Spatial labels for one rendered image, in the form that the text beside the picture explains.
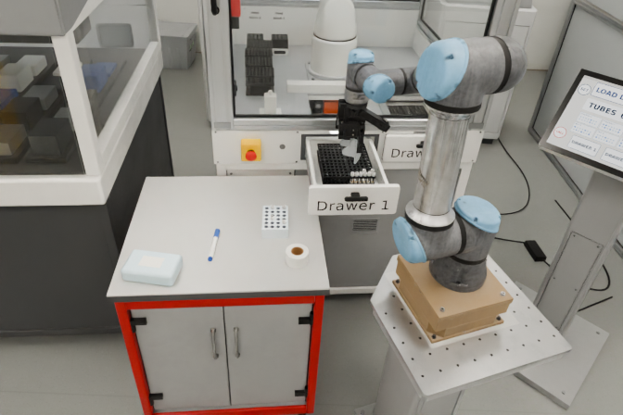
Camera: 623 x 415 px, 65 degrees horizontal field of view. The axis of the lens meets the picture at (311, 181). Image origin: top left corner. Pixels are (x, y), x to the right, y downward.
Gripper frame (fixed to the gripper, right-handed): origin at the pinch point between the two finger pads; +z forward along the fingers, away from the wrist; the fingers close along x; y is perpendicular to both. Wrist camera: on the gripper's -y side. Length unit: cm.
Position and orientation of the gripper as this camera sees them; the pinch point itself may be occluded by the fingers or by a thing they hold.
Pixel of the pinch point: (356, 157)
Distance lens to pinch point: 159.9
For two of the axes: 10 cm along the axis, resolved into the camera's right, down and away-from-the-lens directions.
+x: 0.9, 5.7, -8.2
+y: -9.9, 0.1, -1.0
